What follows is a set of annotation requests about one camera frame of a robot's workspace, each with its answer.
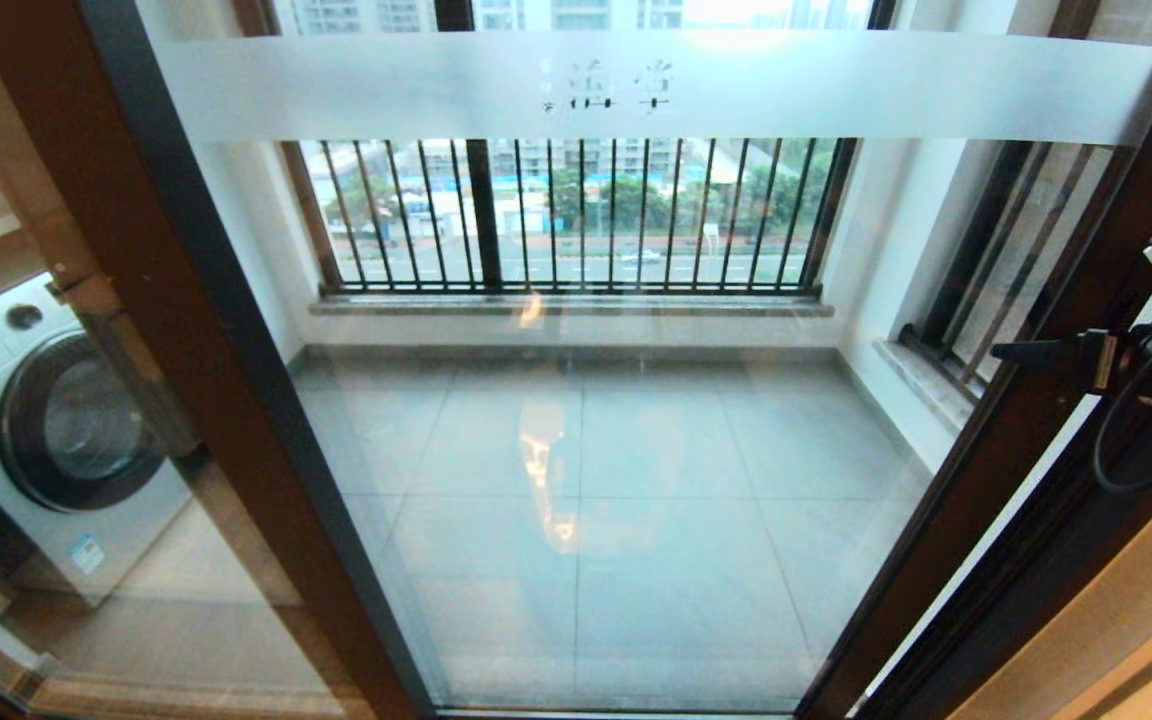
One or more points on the black window guard railing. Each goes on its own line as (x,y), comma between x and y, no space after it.
(936,357)
(576,291)

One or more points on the dark brown door jamb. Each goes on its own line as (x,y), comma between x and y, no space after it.
(1026,600)

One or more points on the dark window frame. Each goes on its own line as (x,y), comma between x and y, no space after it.
(484,220)
(976,245)

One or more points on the sliding glass door brown frame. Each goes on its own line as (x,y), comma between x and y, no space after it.
(736,90)

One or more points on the grey stone window sill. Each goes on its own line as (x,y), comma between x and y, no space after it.
(566,308)
(921,385)

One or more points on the white front-load washing machine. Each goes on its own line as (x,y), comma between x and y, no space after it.
(66,420)

